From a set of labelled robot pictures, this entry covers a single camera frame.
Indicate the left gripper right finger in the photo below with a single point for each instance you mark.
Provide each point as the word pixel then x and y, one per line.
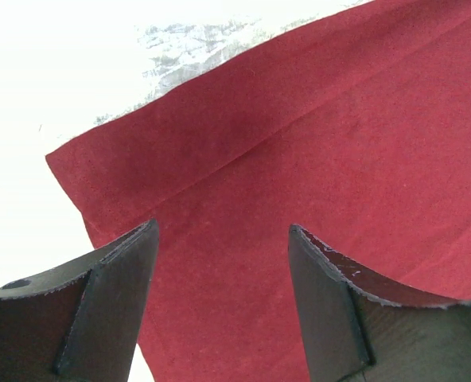
pixel 358 325

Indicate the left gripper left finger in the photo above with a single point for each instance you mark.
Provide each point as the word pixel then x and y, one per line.
pixel 79 321

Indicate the dark red t shirt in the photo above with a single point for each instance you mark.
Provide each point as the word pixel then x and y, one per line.
pixel 357 127

